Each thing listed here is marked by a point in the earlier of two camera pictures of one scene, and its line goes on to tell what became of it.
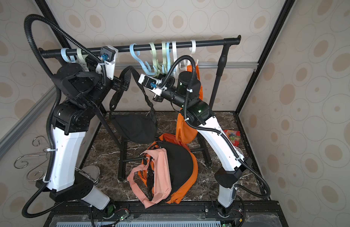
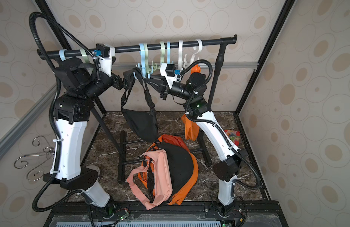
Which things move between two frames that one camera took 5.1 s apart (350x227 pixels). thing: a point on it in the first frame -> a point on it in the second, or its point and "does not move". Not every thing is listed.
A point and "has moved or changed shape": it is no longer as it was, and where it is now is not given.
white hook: (193, 49) -> (195, 48)
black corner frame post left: (47, 13) does not move
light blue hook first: (71, 59) does not move
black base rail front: (161, 213) does not move
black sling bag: (140, 128) has moved or changed shape
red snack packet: (233, 136) does not move
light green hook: (156, 66) -> (148, 70)
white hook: (182, 65) -> (180, 63)
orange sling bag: (185, 134) has moved or changed shape
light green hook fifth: (163, 46) does not move
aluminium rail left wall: (4, 143) does not move
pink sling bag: (161, 177) does not move
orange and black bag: (183, 166) does not move
